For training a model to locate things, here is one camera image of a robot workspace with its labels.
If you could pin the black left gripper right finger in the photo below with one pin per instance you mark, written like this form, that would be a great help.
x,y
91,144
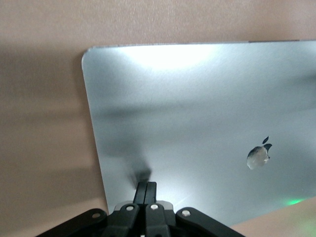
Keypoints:
x,y
151,195

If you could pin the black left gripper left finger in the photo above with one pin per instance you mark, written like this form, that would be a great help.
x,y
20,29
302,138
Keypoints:
x,y
141,195

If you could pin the grey aluminium laptop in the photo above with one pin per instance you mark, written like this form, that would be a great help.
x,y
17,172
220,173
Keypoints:
x,y
197,111

